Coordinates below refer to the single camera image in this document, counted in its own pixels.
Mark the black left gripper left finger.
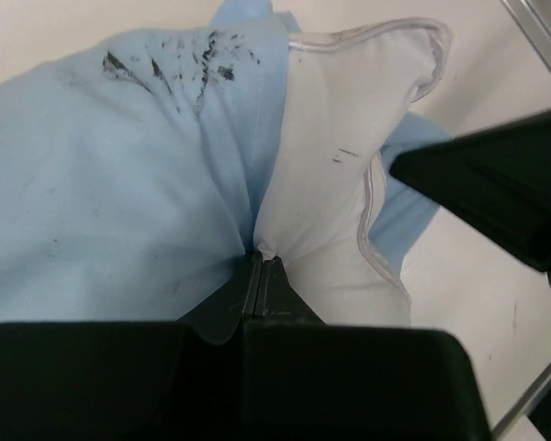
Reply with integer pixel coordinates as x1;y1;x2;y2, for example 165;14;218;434
176;253;262;440

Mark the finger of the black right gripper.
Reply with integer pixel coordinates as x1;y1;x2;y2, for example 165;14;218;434
389;109;551;276

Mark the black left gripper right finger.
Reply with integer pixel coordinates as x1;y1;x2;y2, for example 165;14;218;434
242;258;331;440

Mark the white pillow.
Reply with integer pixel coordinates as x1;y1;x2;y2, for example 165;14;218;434
254;17;451;327

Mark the green and blue pillowcase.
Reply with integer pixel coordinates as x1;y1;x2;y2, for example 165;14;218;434
0;0;454;330

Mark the aluminium rail frame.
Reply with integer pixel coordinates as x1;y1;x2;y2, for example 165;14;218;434
501;0;551;73

